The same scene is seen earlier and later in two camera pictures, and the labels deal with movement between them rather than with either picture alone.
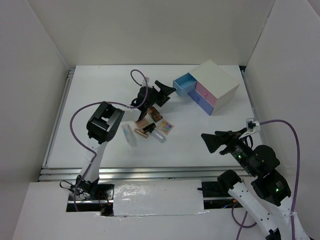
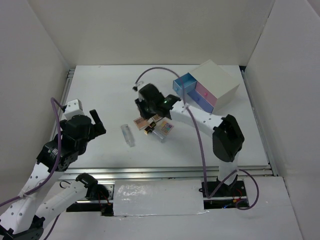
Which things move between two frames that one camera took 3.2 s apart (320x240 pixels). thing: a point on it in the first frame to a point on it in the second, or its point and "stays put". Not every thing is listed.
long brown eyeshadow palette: x=154 y=114 stays put
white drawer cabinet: x=217 y=81 stays put
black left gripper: x=162 y=98 to x=98 y=129
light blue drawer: x=185 y=84 stays put
